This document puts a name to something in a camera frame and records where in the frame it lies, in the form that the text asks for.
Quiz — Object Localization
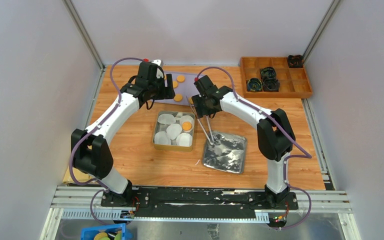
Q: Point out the metal tongs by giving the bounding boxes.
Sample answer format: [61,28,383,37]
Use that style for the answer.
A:
[186,96,215,146]

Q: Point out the square metal cookie tin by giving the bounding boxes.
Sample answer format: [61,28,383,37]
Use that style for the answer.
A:
[152,111,195,152]

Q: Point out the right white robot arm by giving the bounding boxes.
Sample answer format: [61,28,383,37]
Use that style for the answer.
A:
[191,75,296,209]

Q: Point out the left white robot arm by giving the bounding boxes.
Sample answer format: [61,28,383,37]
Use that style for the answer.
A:
[68,58,175,207]

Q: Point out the white paper cup top-right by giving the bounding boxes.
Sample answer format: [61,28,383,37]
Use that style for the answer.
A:
[179,115,195,133]

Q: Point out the white paper cup top-left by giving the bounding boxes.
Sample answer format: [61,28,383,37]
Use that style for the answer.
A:
[157,113,177,125]

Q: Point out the white paper cup bottom-right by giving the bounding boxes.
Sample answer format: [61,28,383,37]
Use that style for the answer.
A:
[175,132,193,148]

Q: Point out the white paper cup centre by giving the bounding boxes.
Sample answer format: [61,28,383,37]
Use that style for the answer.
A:
[166,123,183,140]

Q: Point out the white paper cup bottom-left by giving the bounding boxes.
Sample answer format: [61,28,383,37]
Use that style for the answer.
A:
[153,131,172,146]

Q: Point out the silver tin lid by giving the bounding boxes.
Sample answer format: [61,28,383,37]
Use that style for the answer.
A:
[201,131,247,174]

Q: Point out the orange wooden compartment box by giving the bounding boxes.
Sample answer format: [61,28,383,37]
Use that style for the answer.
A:
[239,56,313,99]

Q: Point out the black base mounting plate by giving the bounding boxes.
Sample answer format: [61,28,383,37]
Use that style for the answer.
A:
[100,186,299,220]

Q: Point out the yellow folded cloth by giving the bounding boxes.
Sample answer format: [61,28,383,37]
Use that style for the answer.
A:
[62,168,92,184]

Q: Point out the blue plastic bin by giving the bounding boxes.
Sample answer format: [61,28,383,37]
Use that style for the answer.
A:
[80,223,134,240]

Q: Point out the black cable coil in box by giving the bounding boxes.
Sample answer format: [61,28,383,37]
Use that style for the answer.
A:
[259,66,277,80]
[246,77,264,93]
[262,77,281,93]

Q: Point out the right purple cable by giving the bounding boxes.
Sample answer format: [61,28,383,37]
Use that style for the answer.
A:
[195,66,313,231]

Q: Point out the purple cable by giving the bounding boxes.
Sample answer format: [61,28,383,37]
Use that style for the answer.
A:
[195,66,313,231]
[68,57,147,226]

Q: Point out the black cable coil corner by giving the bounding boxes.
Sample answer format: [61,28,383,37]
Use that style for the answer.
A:
[286,54,304,69]

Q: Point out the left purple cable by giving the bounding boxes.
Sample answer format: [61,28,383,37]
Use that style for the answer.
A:
[68,57,147,226]

